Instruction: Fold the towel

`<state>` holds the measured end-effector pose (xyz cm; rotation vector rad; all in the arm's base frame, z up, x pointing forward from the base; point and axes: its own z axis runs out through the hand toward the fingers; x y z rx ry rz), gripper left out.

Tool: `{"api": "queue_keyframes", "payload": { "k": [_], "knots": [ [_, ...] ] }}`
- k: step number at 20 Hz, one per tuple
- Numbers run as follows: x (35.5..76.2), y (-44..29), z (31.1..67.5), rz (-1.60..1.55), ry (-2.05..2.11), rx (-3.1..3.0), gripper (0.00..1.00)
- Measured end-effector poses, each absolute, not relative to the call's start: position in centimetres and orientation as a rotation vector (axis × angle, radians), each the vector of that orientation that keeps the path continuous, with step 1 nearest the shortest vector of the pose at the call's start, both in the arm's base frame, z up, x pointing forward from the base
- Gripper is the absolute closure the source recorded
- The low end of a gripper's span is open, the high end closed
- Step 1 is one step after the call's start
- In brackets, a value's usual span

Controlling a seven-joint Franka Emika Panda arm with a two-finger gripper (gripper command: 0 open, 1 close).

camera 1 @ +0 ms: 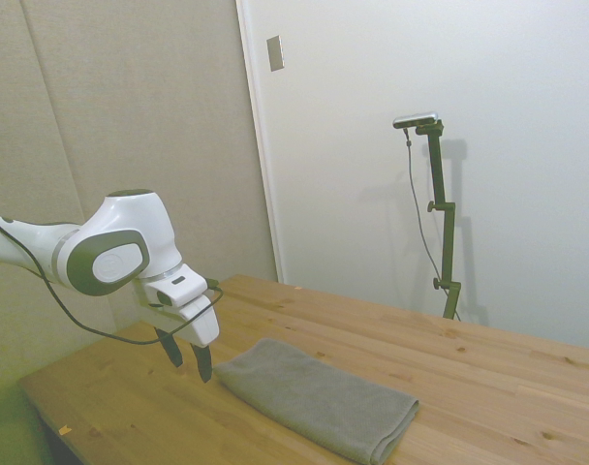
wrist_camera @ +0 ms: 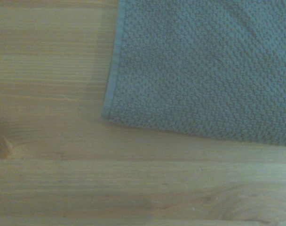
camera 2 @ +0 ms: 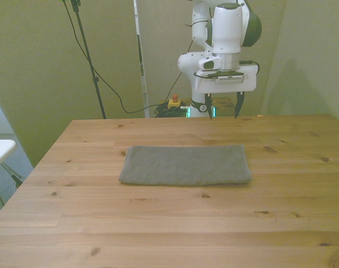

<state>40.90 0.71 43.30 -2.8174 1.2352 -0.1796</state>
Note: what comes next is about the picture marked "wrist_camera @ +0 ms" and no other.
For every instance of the grey terry towel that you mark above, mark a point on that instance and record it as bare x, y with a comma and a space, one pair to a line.
199, 70

